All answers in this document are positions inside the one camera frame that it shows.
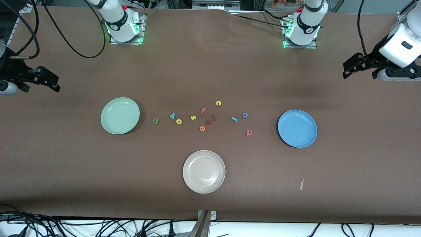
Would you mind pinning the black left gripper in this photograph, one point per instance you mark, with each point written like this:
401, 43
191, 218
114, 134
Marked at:
373, 60

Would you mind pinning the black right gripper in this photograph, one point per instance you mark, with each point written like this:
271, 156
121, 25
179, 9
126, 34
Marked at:
13, 70

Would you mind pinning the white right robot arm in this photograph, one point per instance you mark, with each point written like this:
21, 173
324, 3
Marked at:
121, 23

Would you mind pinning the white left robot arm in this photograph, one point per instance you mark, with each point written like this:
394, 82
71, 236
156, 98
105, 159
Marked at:
304, 26

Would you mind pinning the brown table cover sheet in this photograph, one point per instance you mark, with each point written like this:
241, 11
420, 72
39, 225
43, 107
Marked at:
65, 164

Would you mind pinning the light green plate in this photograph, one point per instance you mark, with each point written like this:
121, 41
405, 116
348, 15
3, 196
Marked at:
120, 116

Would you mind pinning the blue plate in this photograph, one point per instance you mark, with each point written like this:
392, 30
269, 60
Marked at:
297, 128

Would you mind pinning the orange artificial flowers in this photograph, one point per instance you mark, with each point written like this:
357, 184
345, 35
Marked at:
286, 2

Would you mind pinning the grey power strip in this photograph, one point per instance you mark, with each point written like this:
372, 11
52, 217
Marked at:
213, 5

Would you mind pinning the beige plate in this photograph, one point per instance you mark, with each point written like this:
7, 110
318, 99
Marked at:
204, 171

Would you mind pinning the black power plug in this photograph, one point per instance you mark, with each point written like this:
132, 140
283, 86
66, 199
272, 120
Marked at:
171, 231

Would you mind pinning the aluminium frame rail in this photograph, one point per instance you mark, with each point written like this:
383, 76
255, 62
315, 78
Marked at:
14, 31
402, 13

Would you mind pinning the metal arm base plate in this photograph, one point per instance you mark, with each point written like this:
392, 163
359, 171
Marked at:
126, 43
301, 46

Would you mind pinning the aluminium post bracket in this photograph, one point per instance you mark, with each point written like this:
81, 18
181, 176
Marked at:
213, 215

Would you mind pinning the aluminium camera post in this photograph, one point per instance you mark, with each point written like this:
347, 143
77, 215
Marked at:
200, 228

